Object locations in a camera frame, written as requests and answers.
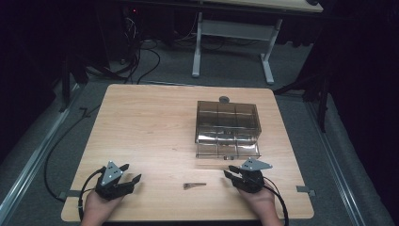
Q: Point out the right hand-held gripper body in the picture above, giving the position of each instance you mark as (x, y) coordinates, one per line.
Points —
(251, 180)

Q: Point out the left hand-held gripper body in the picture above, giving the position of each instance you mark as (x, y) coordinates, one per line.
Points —
(108, 183)

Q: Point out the brown transparent drawer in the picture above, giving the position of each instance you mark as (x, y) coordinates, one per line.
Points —
(227, 150)

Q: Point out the brown transparent drawer box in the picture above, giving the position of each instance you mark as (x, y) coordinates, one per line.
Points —
(227, 121)

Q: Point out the person's left hand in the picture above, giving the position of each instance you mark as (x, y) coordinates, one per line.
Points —
(95, 208)

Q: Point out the person's right hand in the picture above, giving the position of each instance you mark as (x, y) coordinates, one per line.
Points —
(265, 205)

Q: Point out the grey tape strip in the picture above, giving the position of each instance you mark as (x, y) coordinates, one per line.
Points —
(70, 194)
(305, 189)

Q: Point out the grey round disc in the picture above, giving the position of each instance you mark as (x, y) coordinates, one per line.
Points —
(224, 100)

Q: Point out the dark metal stand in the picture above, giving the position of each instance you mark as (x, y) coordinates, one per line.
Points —
(66, 84)

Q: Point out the black tripod stand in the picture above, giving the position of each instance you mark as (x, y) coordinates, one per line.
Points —
(320, 91)

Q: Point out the aluminium floor rail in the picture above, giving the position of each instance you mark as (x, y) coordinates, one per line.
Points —
(34, 153)
(337, 166)

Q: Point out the white metal desk frame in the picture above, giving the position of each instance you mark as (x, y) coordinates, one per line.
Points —
(233, 30)

